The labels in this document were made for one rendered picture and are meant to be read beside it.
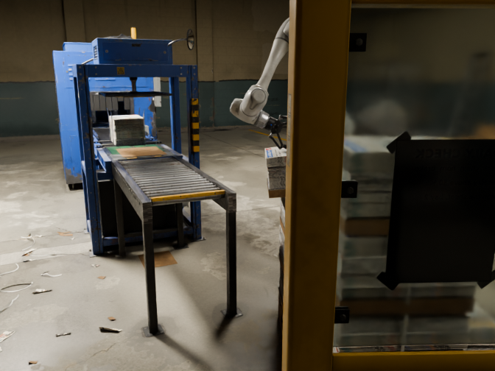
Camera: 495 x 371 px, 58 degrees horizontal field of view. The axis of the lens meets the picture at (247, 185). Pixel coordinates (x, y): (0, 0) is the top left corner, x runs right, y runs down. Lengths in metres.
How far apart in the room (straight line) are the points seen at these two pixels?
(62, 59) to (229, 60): 6.62
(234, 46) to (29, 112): 5.18
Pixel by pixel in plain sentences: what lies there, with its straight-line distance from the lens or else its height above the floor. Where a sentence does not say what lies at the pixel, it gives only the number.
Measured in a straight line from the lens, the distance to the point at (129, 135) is 4.52.
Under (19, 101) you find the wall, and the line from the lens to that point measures 11.19.
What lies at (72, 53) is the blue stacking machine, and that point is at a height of 1.72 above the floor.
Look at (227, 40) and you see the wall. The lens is 11.98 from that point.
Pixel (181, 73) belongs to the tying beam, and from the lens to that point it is 3.84.
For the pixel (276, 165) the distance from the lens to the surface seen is 2.35.
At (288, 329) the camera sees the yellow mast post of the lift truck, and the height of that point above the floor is 1.00.
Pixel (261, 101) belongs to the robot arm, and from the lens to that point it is 2.23.
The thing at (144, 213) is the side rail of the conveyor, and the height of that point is 0.74.
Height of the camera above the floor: 1.48
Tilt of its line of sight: 14 degrees down
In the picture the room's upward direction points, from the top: straight up
